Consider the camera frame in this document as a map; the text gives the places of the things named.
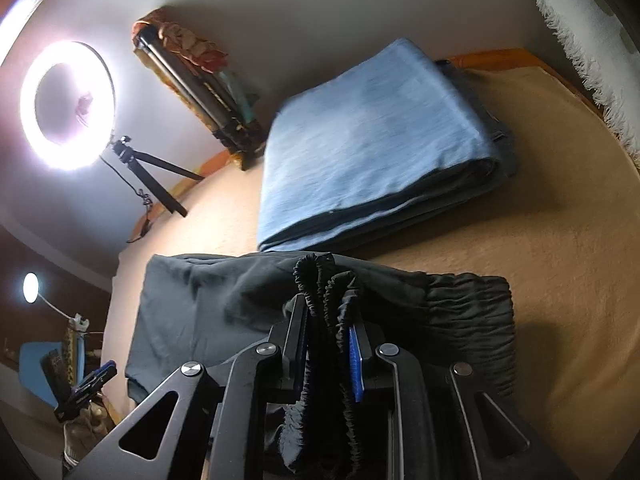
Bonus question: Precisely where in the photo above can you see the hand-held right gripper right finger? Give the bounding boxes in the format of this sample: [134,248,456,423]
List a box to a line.
[347,321,576,480]

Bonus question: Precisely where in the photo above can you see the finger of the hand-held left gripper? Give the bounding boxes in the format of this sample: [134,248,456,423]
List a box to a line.
[54,360,118,421]
[40,350,68,401]

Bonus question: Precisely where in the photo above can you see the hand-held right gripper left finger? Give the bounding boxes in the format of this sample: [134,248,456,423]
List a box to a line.
[62,294,311,480]

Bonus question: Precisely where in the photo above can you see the dark pants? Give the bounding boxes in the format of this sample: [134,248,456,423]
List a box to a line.
[125,252,518,478]

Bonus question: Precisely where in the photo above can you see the person's left hand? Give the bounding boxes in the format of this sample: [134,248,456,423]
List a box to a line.
[62,395,108,466]

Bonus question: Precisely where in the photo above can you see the blue chair with wooden legs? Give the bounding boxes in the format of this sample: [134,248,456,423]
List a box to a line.
[17,341,68,408]

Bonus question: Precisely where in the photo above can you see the leopard print cloth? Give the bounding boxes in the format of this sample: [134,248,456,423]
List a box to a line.
[61,332,81,386]

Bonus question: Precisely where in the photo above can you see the white clamp lamp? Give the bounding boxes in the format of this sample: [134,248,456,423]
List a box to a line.
[22,272,91,333]

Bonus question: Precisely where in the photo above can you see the bed with orange sheet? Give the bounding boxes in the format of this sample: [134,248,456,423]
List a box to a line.
[107,47,640,480]

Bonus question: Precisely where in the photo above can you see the black tripod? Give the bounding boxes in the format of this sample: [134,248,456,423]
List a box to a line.
[107,135,206,218]

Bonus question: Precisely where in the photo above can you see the blue folded cloth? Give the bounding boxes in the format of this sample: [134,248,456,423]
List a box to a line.
[256,37,503,253]

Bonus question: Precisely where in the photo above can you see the black folded stand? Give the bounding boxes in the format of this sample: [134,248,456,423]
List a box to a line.
[134,27,265,171]

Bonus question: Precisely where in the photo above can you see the orange patterned cloth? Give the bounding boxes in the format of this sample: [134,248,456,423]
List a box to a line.
[142,8,231,68]

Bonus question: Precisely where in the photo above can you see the white fringed cloth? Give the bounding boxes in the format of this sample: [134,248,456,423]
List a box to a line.
[522,0,640,168]

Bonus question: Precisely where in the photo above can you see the black ring light cable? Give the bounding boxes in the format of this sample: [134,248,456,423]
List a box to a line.
[97,152,156,246]

